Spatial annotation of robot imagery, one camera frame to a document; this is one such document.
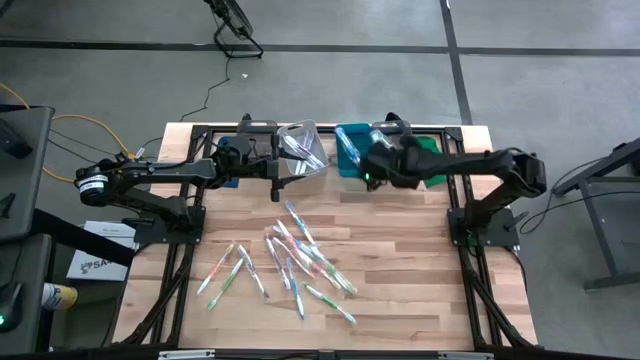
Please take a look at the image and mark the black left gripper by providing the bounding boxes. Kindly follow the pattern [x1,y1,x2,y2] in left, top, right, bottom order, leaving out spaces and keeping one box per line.
[213,133,307,184]

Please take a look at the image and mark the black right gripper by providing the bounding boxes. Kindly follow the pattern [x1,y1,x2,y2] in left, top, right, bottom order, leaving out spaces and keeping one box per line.
[360,135,427,192]

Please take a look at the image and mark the purple toothbrush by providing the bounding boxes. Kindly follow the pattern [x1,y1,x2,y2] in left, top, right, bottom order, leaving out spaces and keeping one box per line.
[282,133,326,170]
[299,133,321,176]
[294,132,317,176]
[263,234,292,291]
[287,142,325,171]
[236,243,270,301]

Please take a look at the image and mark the green toothbrush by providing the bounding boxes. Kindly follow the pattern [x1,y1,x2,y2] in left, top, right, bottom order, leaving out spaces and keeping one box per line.
[206,258,246,312]
[325,263,360,297]
[368,128,400,152]
[303,282,359,327]

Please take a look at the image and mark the blue toothbrush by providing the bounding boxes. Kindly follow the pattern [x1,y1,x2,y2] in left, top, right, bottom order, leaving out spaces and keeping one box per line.
[334,127,362,167]
[297,238,332,269]
[283,198,318,246]
[285,256,306,321]
[339,130,365,169]

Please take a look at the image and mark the clear translucent plastic bin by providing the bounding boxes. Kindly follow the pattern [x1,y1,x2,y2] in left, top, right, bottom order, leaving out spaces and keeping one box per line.
[368,119,415,151]

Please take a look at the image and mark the green mat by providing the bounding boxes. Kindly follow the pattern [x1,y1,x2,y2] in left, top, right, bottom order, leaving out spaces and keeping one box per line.
[414,135,450,189]

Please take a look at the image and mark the blue plastic bin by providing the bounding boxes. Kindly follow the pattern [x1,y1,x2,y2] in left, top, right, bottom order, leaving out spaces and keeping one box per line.
[334,122,374,179]

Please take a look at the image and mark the dark grey translucent bin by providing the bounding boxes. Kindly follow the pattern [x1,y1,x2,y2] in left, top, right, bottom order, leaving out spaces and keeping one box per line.
[234,118,280,139]

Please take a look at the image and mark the blue plastic lid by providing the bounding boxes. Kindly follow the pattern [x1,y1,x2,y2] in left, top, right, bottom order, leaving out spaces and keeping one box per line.
[217,135,242,190]

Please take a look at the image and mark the black floor fan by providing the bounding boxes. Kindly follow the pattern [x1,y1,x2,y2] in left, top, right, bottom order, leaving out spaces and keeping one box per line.
[202,0,265,60]

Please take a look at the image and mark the white cardboard box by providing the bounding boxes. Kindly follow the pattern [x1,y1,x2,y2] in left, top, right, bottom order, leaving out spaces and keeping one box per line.
[65,219,140,283]

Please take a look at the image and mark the black diagonal beam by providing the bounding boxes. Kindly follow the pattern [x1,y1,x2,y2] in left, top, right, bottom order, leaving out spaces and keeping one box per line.
[30,207,137,269]

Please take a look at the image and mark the grey side desk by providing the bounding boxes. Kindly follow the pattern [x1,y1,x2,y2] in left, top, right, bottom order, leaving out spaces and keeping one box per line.
[0,233,54,357]
[0,104,56,245]

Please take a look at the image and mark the yellow and white can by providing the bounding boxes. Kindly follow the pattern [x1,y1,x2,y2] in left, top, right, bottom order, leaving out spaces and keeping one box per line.
[39,282,80,313]

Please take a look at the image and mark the black keyboard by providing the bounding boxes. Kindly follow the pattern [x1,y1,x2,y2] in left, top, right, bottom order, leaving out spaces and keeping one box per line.
[0,118,34,161]

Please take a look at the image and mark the black computer mouse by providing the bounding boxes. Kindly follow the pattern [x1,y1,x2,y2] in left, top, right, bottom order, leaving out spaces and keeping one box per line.
[0,281,24,335]

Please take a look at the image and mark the black fan cable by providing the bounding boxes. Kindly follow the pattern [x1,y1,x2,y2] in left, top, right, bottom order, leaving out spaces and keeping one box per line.
[178,55,234,124]

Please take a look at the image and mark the silver aluminium bracket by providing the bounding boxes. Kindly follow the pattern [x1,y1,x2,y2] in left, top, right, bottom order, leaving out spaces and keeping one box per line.
[158,350,217,360]
[438,351,495,360]

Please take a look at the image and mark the yellow cable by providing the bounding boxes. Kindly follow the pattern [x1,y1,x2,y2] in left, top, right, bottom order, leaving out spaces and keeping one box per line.
[0,82,137,185]

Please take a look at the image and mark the black desk frame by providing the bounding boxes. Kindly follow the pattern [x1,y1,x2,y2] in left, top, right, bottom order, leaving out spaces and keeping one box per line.
[551,137,640,292]

